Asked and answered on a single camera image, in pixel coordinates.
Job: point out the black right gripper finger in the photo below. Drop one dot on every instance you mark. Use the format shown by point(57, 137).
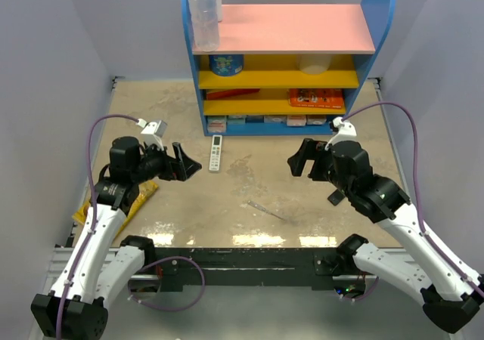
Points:
point(309, 149)
point(296, 164)

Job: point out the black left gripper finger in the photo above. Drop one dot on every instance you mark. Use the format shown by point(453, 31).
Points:
point(190, 167)
point(179, 166)

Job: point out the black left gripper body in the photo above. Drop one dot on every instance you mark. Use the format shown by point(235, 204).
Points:
point(156, 163)

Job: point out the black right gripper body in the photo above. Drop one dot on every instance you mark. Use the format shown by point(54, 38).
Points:
point(323, 169)

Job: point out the white remote control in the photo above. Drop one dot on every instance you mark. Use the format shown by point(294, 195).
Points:
point(215, 153)

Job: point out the black remote control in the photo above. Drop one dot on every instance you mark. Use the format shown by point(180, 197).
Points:
point(336, 197)

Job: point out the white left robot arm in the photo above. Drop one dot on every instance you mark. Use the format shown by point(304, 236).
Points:
point(77, 305)

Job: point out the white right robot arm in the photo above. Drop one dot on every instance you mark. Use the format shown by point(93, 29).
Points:
point(449, 291)

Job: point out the white tissue pack right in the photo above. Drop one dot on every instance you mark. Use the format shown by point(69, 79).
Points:
point(315, 119)

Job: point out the red tissue pack right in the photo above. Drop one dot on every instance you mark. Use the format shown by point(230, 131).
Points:
point(296, 120)

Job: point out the red white tissue pack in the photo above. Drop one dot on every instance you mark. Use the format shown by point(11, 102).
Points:
point(216, 124)

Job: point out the orange box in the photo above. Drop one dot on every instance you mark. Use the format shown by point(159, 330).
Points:
point(324, 98)

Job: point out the green tissue pack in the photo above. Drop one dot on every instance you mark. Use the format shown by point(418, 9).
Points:
point(236, 120)

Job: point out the blue tissue pack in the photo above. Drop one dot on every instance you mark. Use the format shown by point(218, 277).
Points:
point(254, 119)

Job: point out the red flat book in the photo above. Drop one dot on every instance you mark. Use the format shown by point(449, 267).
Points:
point(217, 94)

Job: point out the blue shelf unit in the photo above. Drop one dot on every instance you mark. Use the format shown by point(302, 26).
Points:
point(271, 37)

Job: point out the blue cartoon can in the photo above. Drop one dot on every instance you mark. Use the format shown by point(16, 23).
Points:
point(226, 65)

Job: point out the clear plastic bottle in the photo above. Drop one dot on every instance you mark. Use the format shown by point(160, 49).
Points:
point(205, 24)

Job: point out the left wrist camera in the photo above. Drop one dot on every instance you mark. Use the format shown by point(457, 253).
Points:
point(153, 132)

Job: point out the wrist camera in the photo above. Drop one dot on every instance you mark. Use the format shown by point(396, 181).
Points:
point(343, 131)
point(153, 132)

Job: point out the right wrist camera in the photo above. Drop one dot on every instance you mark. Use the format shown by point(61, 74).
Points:
point(343, 131)

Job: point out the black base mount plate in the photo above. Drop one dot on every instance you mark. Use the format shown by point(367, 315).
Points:
point(316, 268)

